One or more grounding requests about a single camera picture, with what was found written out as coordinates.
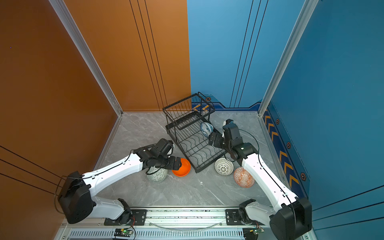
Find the pale green patterned bowl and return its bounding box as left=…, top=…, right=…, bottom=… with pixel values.
left=146, top=167, right=168, bottom=183

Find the blue floral white bowl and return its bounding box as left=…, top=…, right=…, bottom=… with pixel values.
left=200, top=122, right=214, bottom=138

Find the orange plastic bowl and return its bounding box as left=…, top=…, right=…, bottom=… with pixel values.
left=172, top=158, right=191, bottom=177

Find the black wire dish rack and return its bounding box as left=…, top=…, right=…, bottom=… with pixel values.
left=163, top=92, right=225, bottom=173

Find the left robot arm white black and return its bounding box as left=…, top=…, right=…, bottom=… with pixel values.
left=57, top=139, right=182, bottom=225

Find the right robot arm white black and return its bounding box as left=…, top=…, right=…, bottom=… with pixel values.
left=209, top=119, right=313, bottom=240

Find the white black lattice bowl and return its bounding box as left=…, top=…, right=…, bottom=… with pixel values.
left=214, top=158, right=234, bottom=176

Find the red white patterned bowl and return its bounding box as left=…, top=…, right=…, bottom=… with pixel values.
left=234, top=167, right=255, bottom=188

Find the green circuit board left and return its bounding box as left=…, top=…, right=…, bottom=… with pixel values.
left=114, top=228, right=135, bottom=240

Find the circuit board right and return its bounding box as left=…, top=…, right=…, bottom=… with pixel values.
left=243, top=227, right=265, bottom=240

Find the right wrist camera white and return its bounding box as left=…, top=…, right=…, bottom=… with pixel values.
left=224, top=119, right=234, bottom=126

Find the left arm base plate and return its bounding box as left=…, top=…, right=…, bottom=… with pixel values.
left=104, top=209, right=148, bottom=227

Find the aluminium front rail frame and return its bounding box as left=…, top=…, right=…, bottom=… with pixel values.
left=55, top=206, right=275, bottom=240

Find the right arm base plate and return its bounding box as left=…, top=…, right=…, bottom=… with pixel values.
left=225, top=209, right=264, bottom=226

